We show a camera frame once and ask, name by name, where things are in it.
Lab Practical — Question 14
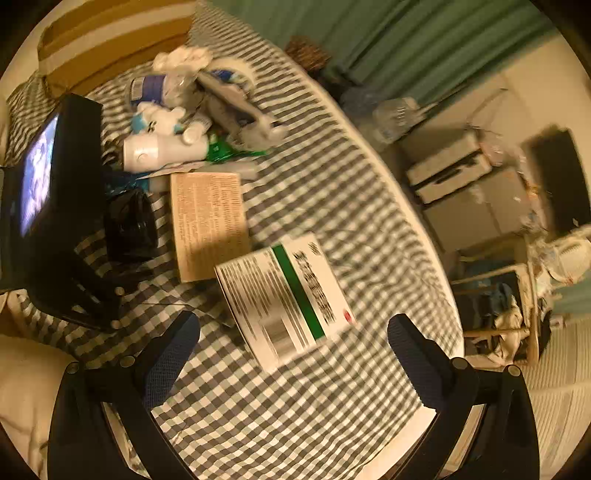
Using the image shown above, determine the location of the grey storage box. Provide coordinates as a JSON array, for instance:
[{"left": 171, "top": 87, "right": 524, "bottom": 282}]
[{"left": 422, "top": 166, "right": 532, "bottom": 252}]

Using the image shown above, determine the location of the wooden rack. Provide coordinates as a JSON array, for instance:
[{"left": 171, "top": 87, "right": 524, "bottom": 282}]
[{"left": 451, "top": 262, "right": 542, "bottom": 366}]

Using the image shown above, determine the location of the blue labelled container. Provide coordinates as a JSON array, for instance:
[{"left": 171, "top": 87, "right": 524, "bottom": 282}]
[{"left": 128, "top": 74, "right": 195, "bottom": 103}]

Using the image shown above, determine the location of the clear plastic water bottle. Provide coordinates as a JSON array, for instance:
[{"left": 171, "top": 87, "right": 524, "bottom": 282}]
[{"left": 342, "top": 88, "right": 422, "bottom": 145}]

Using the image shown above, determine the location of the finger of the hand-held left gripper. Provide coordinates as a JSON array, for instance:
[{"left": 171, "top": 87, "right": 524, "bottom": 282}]
[{"left": 28, "top": 251, "right": 153, "bottom": 332}]

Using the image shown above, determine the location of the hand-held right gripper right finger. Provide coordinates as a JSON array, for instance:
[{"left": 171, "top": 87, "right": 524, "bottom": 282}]
[{"left": 387, "top": 314, "right": 541, "bottom": 480}]

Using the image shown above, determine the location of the green curtain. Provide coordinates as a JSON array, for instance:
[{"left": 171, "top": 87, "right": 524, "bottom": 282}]
[{"left": 217, "top": 0, "right": 555, "bottom": 108}]

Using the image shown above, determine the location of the crumpled white tissue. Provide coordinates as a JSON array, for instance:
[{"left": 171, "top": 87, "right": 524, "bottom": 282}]
[{"left": 152, "top": 45, "right": 214, "bottom": 75}]

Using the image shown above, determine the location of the white carry case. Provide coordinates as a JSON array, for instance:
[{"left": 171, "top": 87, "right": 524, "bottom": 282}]
[{"left": 405, "top": 129, "right": 493, "bottom": 205}]

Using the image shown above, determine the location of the white plastic bottle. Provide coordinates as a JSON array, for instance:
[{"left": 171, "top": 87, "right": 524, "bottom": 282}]
[{"left": 122, "top": 133, "right": 209, "bottom": 174}]

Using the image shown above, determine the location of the green plastic packet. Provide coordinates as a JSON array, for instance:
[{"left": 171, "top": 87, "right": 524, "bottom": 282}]
[{"left": 205, "top": 133, "right": 269, "bottom": 163}]

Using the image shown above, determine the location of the black monitor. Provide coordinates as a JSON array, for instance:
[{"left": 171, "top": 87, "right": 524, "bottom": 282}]
[{"left": 521, "top": 127, "right": 591, "bottom": 237}]

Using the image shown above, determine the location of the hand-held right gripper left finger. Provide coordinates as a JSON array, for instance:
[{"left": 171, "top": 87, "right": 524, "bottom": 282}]
[{"left": 46, "top": 310, "right": 200, "bottom": 480}]

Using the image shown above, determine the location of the white fan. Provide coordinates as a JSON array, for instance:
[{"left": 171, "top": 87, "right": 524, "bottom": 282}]
[{"left": 549, "top": 234, "right": 591, "bottom": 283}]

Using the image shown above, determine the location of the white blue plush toy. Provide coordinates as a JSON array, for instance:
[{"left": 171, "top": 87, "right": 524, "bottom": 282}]
[{"left": 130, "top": 102, "right": 188, "bottom": 136}]

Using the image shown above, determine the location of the brown cardboard box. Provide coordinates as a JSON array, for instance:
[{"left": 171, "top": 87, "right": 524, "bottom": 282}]
[{"left": 37, "top": 0, "right": 197, "bottom": 100}]

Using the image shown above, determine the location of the cardboard tape roll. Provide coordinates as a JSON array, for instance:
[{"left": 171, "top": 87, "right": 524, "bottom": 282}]
[{"left": 211, "top": 58, "right": 256, "bottom": 95}]

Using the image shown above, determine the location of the brown printed paper booklet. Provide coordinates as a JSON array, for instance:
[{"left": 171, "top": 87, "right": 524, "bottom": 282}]
[{"left": 170, "top": 172, "right": 253, "bottom": 284}]

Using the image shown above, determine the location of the cream pillow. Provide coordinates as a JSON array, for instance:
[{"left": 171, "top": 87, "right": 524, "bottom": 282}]
[{"left": 0, "top": 291, "right": 77, "bottom": 462}]

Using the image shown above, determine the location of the white green striped medicine box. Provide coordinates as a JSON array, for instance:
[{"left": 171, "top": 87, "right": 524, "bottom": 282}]
[{"left": 215, "top": 233, "right": 360, "bottom": 374}]

